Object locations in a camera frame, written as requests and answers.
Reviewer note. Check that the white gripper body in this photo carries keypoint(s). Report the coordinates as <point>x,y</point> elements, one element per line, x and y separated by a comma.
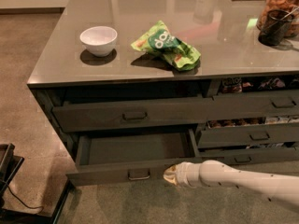
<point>183,173</point>

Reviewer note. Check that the drawer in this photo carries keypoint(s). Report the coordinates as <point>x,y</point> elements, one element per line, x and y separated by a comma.
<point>253,155</point>
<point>131,114</point>
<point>117,159</point>
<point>249,135</point>
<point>254,104</point>

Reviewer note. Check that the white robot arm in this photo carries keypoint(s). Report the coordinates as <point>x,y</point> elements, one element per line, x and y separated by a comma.
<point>279,189</point>

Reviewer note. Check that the dark grey drawer cabinet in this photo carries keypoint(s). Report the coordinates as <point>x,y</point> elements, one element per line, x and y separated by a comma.
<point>223,31</point>

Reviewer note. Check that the green snack bag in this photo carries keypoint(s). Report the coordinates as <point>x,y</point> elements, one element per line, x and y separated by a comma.
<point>158,42</point>

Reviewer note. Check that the white ceramic bowl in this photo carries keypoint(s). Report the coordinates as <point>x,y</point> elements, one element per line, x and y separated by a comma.
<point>99,40</point>

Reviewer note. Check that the black mesh cup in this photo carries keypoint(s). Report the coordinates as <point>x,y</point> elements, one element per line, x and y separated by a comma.
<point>275,27</point>

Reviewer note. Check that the glass jar of nuts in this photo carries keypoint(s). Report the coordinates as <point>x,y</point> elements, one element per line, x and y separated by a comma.
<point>286,5</point>

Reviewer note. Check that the black stand frame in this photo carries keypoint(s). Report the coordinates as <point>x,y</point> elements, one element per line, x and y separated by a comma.
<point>26,196</point>

